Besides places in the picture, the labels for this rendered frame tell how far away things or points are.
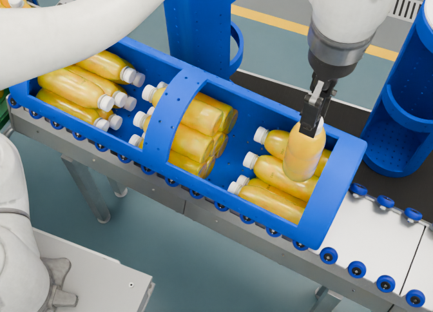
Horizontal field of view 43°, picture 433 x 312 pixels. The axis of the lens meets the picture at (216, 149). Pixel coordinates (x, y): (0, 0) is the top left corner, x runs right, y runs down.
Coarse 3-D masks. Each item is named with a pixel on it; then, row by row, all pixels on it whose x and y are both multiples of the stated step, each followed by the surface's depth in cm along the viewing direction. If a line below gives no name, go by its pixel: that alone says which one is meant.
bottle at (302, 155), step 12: (324, 132) 104; (288, 144) 108; (300, 144) 104; (312, 144) 103; (324, 144) 105; (288, 156) 110; (300, 156) 106; (312, 156) 106; (288, 168) 114; (300, 168) 111; (312, 168) 112; (300, 180) 116
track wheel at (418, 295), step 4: (408, 292) 134; (412, 292) 133; (416, 292) 132; (420, 292) 132; (408, 296) 133; (412, 296) 133; (416, 296) 132; (420, 296) 132; (424, 296) 132; (408, 300) 134; (412, 300) 133; (416, 300) 133; (420, 300) 132; (424, 300) 132; (412, 304) 134; (416, 304) 133; (420, 304) 133
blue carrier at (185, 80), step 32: (160, 64) 151; (32, 96) 140; (192, 96) 128; (224, 96) 147; (256, 96) 132; (96, 128) 136; (128, 128) 156; (160, 128) 128; (256, 128) 149; (288, 128) 144; (160, 160) 131; (224, 160) 151; (352, 160) 121; (224, 192) 128; (320, 192) 119; (288, 224) 125; (320, 224) 120
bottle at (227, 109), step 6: (168, 84) 143; (198, 96) 139; (204, 96) 140; (210, 102) 138; (216, 102) 139; (222, 102) 139; (222, 108) 138; (228, 108) 138; (228, 114) 138; (222, 120) 137; (228, 120) 142; (222, 126) 138
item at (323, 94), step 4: (312, 76) 86; (312, 80) 87; (332, 80) 85; (336, 80) 85; (312, 84) 88; (332, 84) 86; (312, 88) 88; (328, 88) 88; (332, 88) 87; (312, 92) 89; (320, 92) 88; (324, 92) 88; (328, 92) 87; (320, 96) 89; (324, 96) 88; (328, 96) 88; (324, 100) 89; (320, 108) 91; (300, 112) 94; (320, 112) 92; (316, 120) 93
